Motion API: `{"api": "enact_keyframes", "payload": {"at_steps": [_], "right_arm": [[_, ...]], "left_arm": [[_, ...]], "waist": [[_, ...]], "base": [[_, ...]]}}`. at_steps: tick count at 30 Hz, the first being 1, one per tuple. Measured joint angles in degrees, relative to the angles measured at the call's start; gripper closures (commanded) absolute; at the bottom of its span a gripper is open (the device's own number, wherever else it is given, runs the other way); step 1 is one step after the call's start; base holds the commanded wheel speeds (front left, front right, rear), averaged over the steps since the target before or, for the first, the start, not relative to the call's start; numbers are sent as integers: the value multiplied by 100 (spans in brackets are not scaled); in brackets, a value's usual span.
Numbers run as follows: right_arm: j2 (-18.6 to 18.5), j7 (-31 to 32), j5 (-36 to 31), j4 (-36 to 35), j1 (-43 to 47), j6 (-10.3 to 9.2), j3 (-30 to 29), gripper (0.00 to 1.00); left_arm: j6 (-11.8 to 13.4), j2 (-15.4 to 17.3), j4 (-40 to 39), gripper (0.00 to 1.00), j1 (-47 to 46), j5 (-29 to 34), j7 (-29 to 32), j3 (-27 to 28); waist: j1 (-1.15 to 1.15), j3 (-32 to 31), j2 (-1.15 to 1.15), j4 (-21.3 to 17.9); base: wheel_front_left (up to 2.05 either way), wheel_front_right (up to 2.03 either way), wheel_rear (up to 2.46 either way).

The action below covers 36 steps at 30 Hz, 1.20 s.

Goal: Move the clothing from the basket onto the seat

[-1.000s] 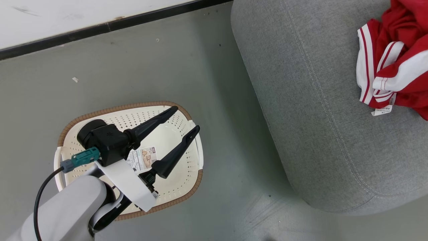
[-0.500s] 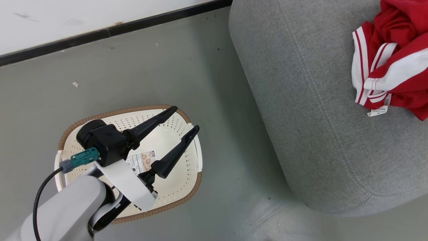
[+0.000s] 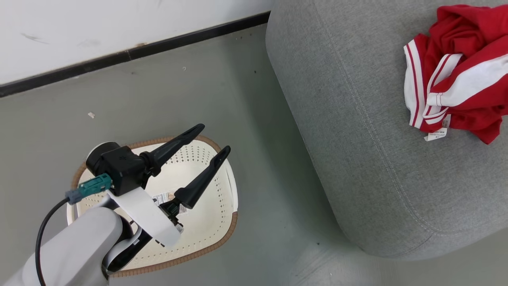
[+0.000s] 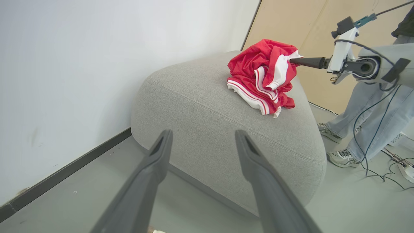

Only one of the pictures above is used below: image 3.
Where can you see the white plastic laundry basket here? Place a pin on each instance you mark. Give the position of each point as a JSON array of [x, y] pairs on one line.
[[206, 222]]

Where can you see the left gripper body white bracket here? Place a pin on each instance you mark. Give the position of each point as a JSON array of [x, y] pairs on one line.
[[147, 214]]

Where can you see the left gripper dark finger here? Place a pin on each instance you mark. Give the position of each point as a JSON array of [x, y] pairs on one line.
[[166, 151], [202, 178]]

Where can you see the red and white garment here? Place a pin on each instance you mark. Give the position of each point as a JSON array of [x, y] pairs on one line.
[[464, 47]]

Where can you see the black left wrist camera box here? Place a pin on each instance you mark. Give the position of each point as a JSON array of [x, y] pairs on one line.
[[125, 169]]

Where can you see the grey fabric sofa seat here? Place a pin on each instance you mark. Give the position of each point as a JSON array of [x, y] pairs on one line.
[[357, 139]]

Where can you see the black wall baseboard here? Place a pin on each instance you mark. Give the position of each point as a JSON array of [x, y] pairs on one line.
[[119, 55]]

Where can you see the white printed sticker label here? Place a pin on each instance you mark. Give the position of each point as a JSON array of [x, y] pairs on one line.
[[163, 197]]

